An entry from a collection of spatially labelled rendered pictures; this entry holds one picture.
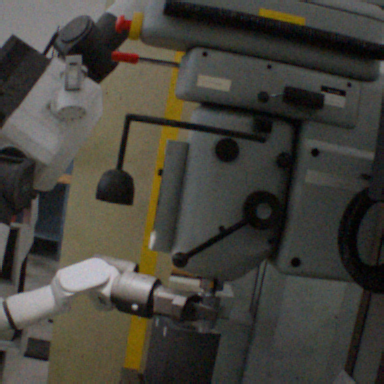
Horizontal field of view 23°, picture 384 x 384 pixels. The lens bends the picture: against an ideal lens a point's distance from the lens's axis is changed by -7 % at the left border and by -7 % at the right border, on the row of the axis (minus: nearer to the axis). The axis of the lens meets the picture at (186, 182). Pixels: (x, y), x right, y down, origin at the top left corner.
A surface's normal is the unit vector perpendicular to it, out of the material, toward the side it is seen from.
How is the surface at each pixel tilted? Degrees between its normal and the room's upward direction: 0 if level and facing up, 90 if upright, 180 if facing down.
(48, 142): 58
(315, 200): 90
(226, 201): 90
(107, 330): 90
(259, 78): 90
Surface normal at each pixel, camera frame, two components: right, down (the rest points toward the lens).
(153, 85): 0.09, 0.07
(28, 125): 0.42, -0.42
